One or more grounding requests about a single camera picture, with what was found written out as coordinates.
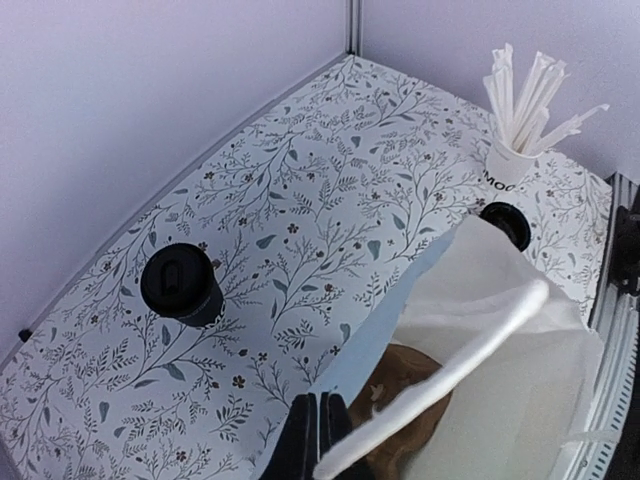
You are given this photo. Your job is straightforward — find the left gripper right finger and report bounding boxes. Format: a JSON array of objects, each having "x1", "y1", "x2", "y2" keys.
[{"x1": 318, "y1": 393, "x2": 373, "y2": 480}]

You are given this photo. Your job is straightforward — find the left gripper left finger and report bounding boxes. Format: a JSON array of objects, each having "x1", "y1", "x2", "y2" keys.
[{"x1": 259, "y1": 393, "x2": 318, "y2": 480}]

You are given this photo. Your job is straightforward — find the brown cardboard cup carrier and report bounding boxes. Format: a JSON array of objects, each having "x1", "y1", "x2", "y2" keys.
[{"x1": 348, "y1": 344, "x2": 452, "y2": 479}]

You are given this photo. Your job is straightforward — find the white paper bag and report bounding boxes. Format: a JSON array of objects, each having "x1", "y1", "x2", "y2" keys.
[{"x1": 305, "y1": 216, "x2": 614, "y2": 479}]

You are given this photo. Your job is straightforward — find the black paper coffee cup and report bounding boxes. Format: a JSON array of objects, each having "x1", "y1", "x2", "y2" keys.
[{"x1": 140, "y1": 243, "x2": 224, "y2": 327}]

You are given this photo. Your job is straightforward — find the black coffee cup lid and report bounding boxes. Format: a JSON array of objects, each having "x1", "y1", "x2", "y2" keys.
[{"x1": 140, "y1": 243, "x2": 213, "y2": 318}]

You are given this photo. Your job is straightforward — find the floral table mat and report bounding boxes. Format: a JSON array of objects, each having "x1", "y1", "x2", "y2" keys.
[{"x1": 0, "y1": 54, "x2": 616, "y2": 480}]

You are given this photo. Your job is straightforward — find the stack of black lids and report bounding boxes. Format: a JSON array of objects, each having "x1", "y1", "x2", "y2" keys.
[{"x1": 480, "y1": 202, "x2": 531, "y2": 252}]

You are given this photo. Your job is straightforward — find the white cup holding straws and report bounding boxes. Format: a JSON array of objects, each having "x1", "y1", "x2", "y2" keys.
[{"x1": 481, "y1": 140, "x2": 540, "y2": 193}]

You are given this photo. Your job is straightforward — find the front aluminium rail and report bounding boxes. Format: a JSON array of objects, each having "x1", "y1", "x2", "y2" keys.
[{"x1": 575, "y1": 173, "x2": 639, "y2": 479}]

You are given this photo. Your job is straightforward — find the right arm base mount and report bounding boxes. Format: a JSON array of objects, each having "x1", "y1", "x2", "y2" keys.
[{"x1": 611, "y1": 192, "x2": 639, "y2": 297}]

